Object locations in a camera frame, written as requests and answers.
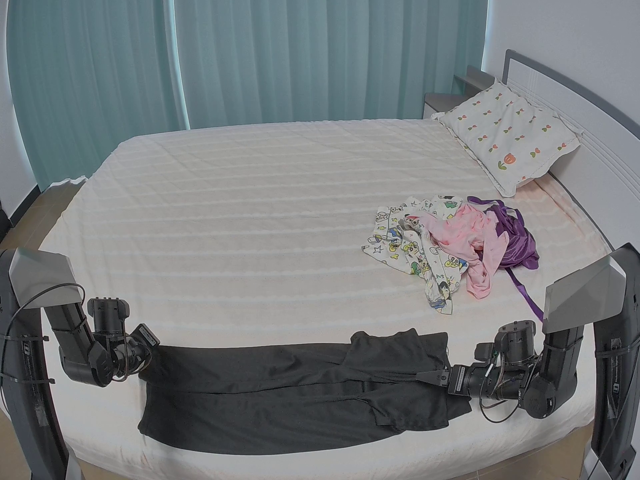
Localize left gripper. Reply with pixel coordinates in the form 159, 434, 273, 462
124, 322, 162, 370

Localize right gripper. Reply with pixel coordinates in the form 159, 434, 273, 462
446, 363, 502, 399

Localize black T-shirt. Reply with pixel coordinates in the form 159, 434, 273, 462
137, 328, 473, 456

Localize bed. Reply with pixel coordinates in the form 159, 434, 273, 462
0, 49, 640, 469

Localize pink garment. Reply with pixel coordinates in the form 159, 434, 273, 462
425, 203, 511, 300

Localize purple satin garment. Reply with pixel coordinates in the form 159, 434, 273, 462
467, 195, 546, 321

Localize white printed pyjama garment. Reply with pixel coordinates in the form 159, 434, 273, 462
360, 194, 468, 315

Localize white printed pillow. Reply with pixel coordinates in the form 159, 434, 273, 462
432, 80, 583, 198

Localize grey bedside table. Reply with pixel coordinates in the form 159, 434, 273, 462
424, 65, 501, 120

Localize blue-green curtain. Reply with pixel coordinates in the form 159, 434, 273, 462
7, 0, 192, 189
172, 0, 492, 130

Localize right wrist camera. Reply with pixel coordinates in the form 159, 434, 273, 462
474, 341, 499, 367

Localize black cable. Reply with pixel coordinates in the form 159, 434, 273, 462
479, 393, 523, 424

